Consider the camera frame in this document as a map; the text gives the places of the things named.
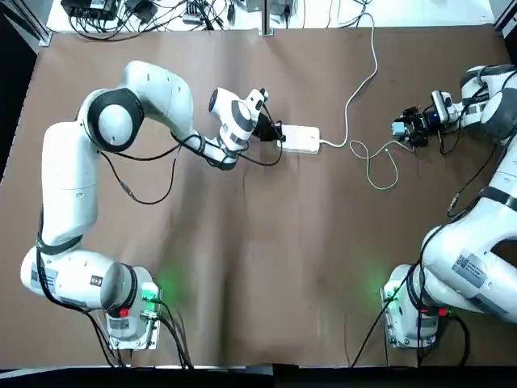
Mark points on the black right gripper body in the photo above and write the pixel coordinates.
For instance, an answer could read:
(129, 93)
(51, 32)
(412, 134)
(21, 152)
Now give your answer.
(424, 123)

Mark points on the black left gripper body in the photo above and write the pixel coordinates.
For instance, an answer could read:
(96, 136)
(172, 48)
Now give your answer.
(266, 130)

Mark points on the white power strip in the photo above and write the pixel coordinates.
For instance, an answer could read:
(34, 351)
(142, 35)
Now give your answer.
(301, 139)

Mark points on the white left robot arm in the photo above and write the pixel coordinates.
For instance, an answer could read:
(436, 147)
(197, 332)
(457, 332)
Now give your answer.
(68, 169)

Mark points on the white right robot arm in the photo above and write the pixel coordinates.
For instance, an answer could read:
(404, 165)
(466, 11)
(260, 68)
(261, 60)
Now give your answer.
(456, 279)

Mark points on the black power adapter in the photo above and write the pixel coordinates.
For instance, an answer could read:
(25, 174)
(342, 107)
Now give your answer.
(141, 9)
(282, 6)

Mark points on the black usb hub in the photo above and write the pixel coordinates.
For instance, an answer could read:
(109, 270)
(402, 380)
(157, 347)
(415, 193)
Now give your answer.
(193, 18)

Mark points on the flat black electronics box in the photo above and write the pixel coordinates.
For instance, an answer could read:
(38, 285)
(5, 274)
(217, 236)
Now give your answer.
(87, 8)

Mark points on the aluminium post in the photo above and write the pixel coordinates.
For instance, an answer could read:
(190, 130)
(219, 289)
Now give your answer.
(266, 16)

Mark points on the aluminium frame rail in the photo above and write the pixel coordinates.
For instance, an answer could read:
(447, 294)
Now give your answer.
(507, 20)
(42, 34)

